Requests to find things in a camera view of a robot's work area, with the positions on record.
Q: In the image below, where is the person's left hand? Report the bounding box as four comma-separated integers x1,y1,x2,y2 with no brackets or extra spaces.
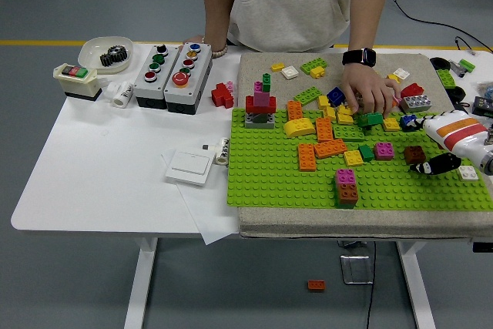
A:
340,65,401,119

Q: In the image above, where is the person's right hand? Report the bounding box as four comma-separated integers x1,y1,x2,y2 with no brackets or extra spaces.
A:
182,33,215,48

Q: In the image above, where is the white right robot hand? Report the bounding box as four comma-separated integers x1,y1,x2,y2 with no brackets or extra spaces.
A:
406,110,493,176

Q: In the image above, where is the dark green long brick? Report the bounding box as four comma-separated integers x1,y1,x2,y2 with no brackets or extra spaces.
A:
356,112,385,129

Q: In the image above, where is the grey long brick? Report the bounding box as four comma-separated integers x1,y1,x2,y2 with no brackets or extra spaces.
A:
398,94,432,113

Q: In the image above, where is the brown square brick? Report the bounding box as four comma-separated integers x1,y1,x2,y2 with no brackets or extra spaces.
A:
403,146,428,166
337,182,360,206

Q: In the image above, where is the green studded baseplate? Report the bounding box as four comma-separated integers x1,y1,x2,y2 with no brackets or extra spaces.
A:
226,108,493,210

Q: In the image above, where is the blue brick with circle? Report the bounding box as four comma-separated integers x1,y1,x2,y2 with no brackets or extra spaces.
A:
326,86,347,107

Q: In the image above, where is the white square brick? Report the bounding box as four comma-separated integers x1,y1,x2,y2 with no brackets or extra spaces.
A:
457,165,480,183

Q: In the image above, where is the narrow yellow brick stack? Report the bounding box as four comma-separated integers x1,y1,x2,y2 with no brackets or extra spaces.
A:
317,96,336,121

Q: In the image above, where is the red rounded brick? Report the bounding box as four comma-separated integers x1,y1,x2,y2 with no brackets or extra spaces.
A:
400,82,424,99

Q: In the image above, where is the lime long brick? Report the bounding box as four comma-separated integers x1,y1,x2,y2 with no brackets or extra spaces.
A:
293,86,324,106
333,123,366,143
300,58,329,76

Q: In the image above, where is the orange long brick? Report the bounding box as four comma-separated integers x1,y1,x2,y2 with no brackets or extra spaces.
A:
314,138,349,159
298,143,319,172
314,116,335,143
286,100,305,122

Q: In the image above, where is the red brick cluster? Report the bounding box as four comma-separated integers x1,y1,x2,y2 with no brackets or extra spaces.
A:
210,82,235,109

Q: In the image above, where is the yellow curved brick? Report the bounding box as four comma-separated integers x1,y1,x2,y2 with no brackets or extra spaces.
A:
283,117,317,139

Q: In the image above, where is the red tower brick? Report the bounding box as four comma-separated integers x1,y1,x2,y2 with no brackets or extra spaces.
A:
245,96,277,115

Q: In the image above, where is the grey tower base brick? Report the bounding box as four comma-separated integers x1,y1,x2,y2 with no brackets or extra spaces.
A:
244,112,277,130

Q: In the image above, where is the black wrist watch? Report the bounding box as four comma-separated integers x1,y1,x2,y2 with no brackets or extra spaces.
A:
341,47,377,68

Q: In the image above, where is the grey emergency stop control box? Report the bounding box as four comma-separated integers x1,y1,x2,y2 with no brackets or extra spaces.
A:
164,42,213,115

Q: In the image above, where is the black electronic device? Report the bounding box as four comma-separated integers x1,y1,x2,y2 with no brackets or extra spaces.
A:
472,96,493,118

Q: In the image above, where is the grey four-button control box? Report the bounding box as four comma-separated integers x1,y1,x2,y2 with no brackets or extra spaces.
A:
133,44,181,109

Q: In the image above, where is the lime studded plate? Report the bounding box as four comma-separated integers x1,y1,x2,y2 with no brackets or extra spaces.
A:
435,69,457,89

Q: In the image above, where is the grey clear part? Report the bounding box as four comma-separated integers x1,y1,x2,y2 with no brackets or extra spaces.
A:
448,59,467,78

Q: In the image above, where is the black gear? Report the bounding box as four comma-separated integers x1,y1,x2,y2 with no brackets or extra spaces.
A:
99,45,129,67

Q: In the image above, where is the white pipe fitting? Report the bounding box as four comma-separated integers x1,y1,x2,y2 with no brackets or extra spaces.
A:
100,79,135,108

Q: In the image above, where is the person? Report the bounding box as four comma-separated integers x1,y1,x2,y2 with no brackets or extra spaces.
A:
182,0,401,119

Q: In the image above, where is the white bowl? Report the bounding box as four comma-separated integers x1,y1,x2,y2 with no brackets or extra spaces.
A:
78,35,135,75

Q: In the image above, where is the white labelled tube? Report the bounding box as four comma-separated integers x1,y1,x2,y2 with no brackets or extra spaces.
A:
215,136,231,166

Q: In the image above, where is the white table leg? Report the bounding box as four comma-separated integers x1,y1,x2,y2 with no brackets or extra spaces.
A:
396,241,436,329
123,237,159,329

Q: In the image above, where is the metal floor plate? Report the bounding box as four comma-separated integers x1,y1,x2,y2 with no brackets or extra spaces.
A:
340,254,374,286

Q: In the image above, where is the white paper sheet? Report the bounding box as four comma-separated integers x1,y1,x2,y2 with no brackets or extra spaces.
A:
160,147,240,246

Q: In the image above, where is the black ring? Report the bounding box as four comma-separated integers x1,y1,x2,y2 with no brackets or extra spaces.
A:
429,56,451,72

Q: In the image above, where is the black floor cable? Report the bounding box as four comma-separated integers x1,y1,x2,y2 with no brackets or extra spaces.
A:
387,0,493,54

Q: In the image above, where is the cream red-green switch box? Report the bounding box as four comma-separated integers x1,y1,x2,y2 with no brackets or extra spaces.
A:
52,62,103,102

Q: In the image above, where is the white wall switch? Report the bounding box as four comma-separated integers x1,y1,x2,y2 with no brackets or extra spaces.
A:
165,149,216,188

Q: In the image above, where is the black hanging cable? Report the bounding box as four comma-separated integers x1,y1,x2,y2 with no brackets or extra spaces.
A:
364,242,377,329

